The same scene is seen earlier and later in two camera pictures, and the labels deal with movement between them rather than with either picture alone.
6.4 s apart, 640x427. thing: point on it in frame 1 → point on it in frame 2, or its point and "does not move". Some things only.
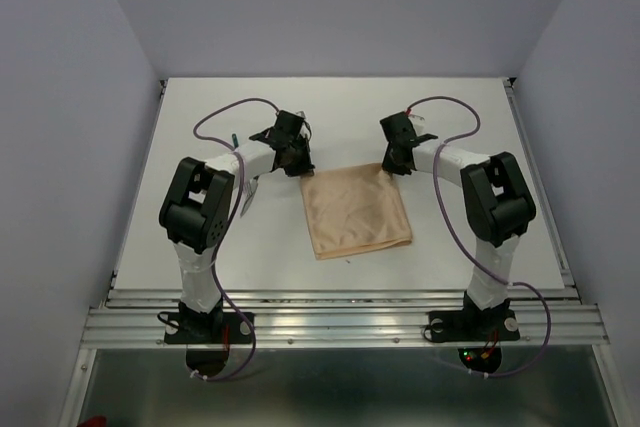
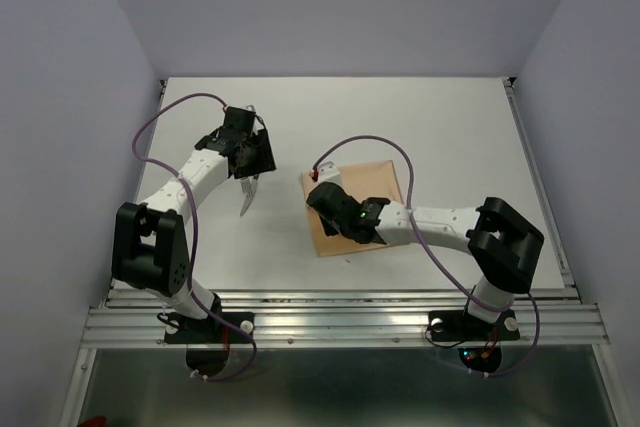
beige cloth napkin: (354, 210) does not move
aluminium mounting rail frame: (547, 317) does not move
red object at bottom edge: (95, 421) does not move
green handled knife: (251, 193) does not move
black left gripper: (305, 167) → (265, 162)
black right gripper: (389, 165) → (329, 228)
